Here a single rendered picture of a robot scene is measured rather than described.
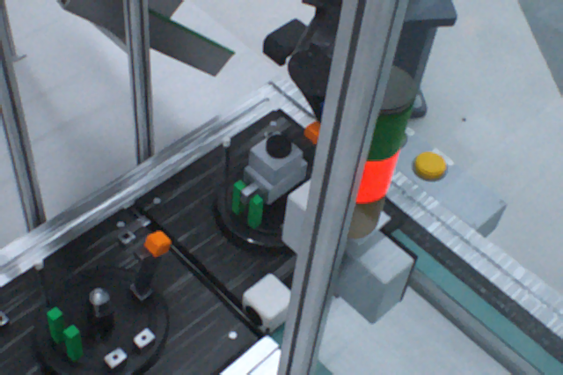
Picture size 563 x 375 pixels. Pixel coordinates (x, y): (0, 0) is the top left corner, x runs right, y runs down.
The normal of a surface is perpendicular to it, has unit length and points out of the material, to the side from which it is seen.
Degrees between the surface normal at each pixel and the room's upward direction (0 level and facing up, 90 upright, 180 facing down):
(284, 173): 90
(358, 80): 90
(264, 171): 90
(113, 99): 0
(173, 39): 90
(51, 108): 0
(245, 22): 0
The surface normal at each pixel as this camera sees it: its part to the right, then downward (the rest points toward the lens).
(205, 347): 0.09, -0.62
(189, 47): 0.56, 0.68
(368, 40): -0.71, 0.51
